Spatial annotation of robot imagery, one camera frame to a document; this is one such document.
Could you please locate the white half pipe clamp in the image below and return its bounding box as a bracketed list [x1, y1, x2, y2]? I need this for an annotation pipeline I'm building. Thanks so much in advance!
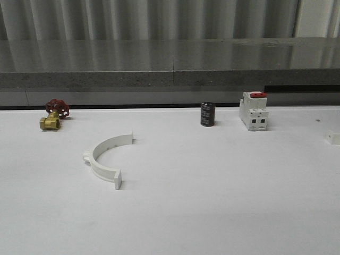
[325, 130, 340, 145]
[82, 131, 133, 190]

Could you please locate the black cylindrical capacitor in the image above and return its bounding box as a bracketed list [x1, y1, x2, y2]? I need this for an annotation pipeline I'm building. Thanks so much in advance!
[200, 102, 215, 127]

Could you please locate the grey stone counter ledge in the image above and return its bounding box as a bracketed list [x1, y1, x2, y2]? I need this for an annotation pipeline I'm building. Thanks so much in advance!
[1, 38, 339, 93]

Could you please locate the brass valve red handwheel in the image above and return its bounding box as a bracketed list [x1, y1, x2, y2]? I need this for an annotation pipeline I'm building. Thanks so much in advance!
[39, 99, 70, 130]

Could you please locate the white circuit breaker red switch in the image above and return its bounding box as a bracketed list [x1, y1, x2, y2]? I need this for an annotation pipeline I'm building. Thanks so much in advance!
[239, 91, 269, 131]

